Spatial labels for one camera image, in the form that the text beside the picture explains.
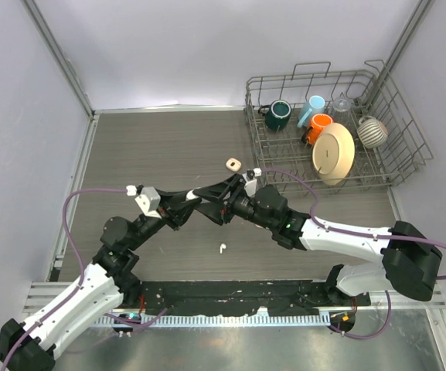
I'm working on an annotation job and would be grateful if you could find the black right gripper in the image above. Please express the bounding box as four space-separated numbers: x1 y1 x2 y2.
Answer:
193 172 275 230

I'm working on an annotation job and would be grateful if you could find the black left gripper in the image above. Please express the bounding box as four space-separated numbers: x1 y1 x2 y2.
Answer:
127 188 200 251

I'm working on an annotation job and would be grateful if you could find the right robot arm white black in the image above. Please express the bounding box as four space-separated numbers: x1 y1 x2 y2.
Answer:
186 175 442 305

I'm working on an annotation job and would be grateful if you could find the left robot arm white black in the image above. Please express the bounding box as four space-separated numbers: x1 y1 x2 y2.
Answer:
0 185 202 370

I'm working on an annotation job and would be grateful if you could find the beige charging case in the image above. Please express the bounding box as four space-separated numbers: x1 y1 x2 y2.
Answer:
226 158 242 172

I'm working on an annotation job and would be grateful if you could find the dark green mug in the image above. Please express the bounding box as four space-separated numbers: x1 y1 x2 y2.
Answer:
257 100 291 131

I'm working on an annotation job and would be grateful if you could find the beige plate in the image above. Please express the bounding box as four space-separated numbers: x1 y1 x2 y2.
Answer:
312 123 356 186

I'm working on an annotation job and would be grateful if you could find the orange mug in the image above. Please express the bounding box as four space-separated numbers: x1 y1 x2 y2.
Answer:
301 114 334 145

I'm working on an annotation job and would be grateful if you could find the light blue mug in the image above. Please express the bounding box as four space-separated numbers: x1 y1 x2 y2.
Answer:
297 95 325 128

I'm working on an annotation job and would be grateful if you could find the clear glass cup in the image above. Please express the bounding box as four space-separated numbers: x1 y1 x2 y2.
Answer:
329 93 352 126

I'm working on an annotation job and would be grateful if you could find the grey striped mug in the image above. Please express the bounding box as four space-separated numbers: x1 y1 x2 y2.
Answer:
357 116 389 149

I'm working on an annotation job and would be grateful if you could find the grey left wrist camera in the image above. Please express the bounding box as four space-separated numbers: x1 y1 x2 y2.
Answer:
135 186 162 219

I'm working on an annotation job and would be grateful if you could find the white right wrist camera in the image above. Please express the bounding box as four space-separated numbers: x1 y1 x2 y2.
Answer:
243 168 262 197

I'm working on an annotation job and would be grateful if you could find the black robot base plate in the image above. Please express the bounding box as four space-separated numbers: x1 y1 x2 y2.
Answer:
121 280 371 317

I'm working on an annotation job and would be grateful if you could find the white cable duct strip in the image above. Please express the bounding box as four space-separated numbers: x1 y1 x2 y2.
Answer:
94 312 331 328

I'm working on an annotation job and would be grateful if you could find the grey wire dish rack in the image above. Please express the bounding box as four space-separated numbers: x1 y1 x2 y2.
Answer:
244 60 434 193

